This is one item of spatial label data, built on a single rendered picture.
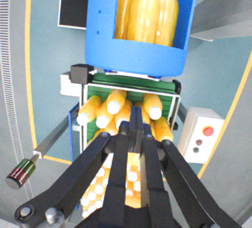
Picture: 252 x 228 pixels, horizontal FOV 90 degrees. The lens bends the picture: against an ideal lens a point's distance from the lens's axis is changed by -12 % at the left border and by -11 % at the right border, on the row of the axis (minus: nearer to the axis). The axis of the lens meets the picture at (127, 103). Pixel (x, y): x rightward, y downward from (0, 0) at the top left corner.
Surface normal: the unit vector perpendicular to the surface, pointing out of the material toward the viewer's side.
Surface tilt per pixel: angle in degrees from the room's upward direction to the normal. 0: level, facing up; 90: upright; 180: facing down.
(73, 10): 0
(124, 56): 9
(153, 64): 17
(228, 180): 0
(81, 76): 0
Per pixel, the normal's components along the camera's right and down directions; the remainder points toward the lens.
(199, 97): -0.06, 0.35
